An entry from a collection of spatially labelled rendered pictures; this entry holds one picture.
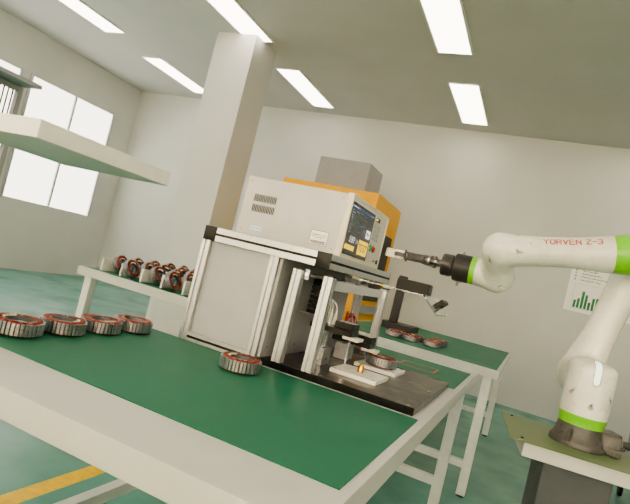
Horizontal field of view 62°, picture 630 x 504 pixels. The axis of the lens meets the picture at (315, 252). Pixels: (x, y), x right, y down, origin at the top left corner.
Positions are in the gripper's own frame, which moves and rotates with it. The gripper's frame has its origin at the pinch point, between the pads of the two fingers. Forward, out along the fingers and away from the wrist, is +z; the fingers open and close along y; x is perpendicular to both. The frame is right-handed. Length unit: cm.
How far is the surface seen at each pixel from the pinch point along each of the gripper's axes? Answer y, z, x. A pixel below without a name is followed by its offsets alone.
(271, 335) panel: -37, 22, -35
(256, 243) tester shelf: -42, 32, -9
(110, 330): -69, 54, -42
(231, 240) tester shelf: -42, 40, -10
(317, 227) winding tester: -28.6, 19.2, 0.8
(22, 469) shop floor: -21, 122, -118
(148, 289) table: 52, 143, -45
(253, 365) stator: -58, 15, -40
